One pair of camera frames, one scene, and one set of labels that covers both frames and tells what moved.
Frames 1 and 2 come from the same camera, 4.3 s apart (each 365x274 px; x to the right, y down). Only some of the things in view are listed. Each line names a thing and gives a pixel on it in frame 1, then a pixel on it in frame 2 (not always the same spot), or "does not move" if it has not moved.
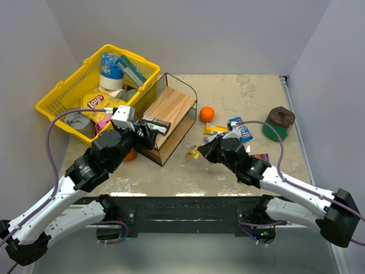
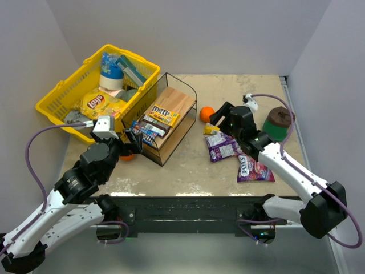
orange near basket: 131,155 does not move
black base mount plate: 181,216 does not move
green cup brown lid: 281,119 does not move
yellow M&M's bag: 193,152 -> 163,115
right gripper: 218,148 -> 228,113
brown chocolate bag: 158,125 does not move
